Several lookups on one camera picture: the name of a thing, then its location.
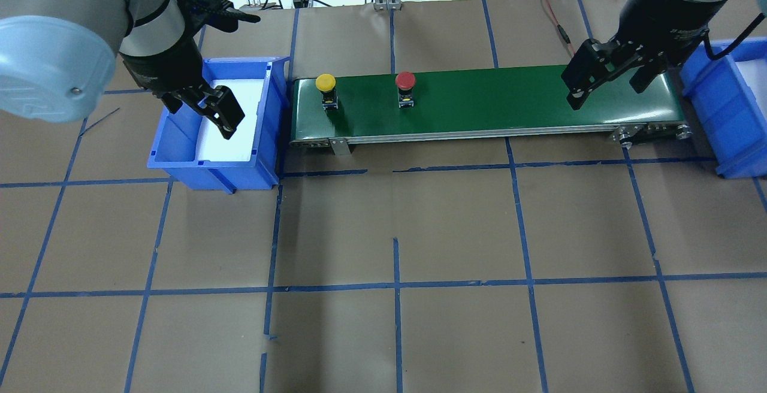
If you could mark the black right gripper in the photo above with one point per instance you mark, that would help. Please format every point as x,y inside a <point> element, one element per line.
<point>656,20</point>

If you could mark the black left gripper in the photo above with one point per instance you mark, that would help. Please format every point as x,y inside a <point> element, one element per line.
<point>169,65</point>

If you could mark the yellow push button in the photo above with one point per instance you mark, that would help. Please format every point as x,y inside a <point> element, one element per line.
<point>326,83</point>

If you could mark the red push button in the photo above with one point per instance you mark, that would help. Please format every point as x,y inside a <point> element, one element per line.
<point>405,82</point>

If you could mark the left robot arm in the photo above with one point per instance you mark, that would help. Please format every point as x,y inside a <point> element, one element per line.
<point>58,56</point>

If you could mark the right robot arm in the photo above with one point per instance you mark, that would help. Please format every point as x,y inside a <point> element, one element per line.
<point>706,38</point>

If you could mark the blue left plastic bin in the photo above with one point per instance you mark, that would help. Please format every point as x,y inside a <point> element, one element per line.
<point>192,150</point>

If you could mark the blue plastic bin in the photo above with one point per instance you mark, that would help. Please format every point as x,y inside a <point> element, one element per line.
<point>734,124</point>
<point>192,150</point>

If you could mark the green conveyor belt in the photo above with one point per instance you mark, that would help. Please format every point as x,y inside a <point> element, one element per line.
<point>477,103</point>

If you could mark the blue right plastic bin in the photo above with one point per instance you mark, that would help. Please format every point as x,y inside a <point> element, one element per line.
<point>734,124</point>

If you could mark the white foam pad right bin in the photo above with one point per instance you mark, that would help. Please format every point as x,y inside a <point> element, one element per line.
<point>754,73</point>

